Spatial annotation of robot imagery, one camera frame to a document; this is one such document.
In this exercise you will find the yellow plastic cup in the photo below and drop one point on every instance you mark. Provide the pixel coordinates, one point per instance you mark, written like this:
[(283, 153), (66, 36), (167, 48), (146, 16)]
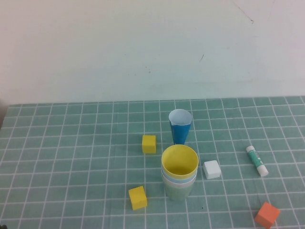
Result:
[(179, 162)]

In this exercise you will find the pink plastic cup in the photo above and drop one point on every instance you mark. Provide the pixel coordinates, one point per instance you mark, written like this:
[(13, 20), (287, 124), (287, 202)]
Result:
[(179, 186)]

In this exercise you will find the yellow foam cube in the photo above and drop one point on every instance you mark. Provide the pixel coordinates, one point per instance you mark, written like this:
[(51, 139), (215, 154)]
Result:
[(149, 144), (137, 198)]

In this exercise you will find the blue paper cone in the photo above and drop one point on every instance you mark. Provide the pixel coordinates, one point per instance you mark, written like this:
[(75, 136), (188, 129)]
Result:
[(180, 133)]

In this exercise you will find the white foam cube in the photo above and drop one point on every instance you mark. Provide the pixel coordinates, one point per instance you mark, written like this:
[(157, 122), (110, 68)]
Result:
[(212, 169)]

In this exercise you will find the green plastic cup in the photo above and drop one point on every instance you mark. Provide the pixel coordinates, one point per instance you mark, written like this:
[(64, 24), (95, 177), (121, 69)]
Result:
[(179, 194)]

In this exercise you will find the green checkered tablecloth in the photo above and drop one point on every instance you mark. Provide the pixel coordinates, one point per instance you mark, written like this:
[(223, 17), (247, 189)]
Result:
[(71, 143)]

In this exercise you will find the green white glue stick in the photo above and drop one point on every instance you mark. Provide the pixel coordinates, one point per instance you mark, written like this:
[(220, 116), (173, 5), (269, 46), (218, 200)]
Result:
[(257, 160)]

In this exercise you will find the orange foam cube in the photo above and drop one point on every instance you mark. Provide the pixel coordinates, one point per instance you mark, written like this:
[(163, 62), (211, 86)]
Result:
[(266, 214)]

